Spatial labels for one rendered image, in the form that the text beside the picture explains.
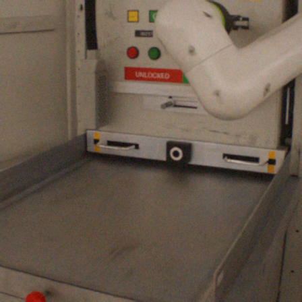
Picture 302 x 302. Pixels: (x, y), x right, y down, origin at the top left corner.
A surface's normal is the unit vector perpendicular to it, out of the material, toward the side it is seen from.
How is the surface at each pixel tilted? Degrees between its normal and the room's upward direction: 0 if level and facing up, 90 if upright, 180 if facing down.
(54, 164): 90
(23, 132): 90
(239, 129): 90
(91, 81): 90
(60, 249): 0
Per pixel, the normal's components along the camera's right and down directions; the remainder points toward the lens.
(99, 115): 0.92, 0.11
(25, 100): 0.66, 0.21
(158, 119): -0.38, 0.25
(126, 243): 0.00, -0.96
